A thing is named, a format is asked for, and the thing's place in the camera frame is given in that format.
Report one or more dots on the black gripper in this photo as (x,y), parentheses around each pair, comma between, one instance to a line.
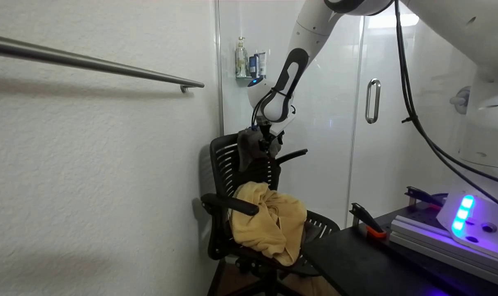
(268,133)

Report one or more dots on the grey towel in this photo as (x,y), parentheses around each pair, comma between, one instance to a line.
(248,150)

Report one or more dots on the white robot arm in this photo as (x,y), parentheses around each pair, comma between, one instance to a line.
(479,33)

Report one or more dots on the black mesh office chair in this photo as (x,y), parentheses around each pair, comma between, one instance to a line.
(225,164)

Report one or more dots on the yellow towel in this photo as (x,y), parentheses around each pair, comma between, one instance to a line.
(270,224)

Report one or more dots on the metal shower caddy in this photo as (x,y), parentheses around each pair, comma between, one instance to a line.
(253,82)

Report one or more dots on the fixed glass shower panel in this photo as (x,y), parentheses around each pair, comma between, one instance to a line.
(331,136)

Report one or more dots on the blue labelled bottle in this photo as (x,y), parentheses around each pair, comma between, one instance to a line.
(257,66)

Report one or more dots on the white bottle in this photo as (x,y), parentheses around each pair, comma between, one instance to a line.
(240,59)

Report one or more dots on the glass shower door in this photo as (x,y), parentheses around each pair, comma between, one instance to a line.
(390,164)

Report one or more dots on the dark purple clamp tool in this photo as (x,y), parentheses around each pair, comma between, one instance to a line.
(421,194)

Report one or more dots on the round chrome shower valve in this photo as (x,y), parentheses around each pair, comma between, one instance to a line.
(460,100)

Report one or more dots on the device with purple light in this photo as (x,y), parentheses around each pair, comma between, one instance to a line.
(434,238)

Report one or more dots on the chrome wall towel bar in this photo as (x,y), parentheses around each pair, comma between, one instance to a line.
(94,62)

